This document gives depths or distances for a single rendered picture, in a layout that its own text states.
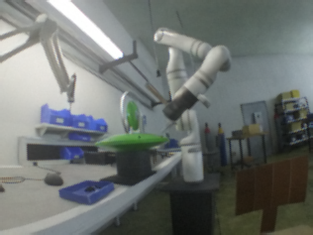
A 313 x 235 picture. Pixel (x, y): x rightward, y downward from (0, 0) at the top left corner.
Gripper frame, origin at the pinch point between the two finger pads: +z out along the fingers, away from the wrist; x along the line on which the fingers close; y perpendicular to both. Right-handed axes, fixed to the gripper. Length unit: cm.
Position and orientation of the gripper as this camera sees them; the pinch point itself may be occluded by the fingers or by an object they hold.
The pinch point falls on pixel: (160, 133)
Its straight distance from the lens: 49.9
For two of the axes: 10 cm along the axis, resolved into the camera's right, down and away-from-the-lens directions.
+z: -6.5, 7.1, 2.7
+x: -5.0, -1.3, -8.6
